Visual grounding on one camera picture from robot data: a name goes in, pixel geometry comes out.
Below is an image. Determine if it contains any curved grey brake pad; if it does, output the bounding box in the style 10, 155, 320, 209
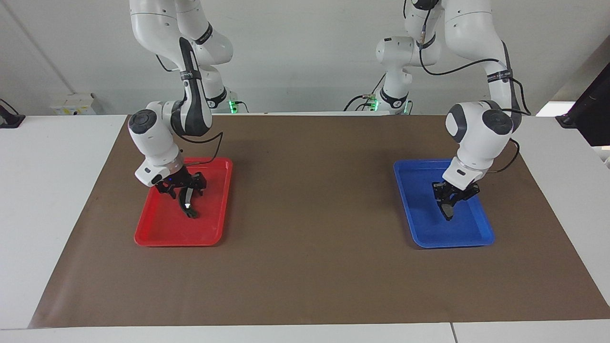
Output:
179, 188, 201, 220

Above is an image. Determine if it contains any blue plastic tray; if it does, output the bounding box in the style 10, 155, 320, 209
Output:
394, 159, 495, 249

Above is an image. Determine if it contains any red plastic tray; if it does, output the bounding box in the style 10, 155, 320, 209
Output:
134, 157, 233, 247

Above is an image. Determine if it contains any plain white box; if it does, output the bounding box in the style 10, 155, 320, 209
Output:
536, 101, 576, 118

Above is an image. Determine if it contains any white yellow power box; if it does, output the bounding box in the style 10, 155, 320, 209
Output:
50, 93, 98, 116

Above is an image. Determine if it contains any brown table mat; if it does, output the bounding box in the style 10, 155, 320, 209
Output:
29, 113, 610, 329

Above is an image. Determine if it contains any black monitor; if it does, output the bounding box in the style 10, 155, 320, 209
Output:
555, 62, 610, 146

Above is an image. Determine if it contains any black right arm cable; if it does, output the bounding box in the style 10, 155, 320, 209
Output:
156, 52, 224, 167

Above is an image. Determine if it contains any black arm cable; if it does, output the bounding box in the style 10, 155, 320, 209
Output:
417, 10, 532, 175
156, 52, 224, 167

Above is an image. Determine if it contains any black left base cable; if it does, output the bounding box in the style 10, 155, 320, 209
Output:
344, 94, 379, 112

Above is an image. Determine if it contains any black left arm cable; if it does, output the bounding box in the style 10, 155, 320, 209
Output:
417, 10, 532, 175

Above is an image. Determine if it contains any black clamp mount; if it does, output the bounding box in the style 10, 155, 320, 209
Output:
0, 99, 26, 128

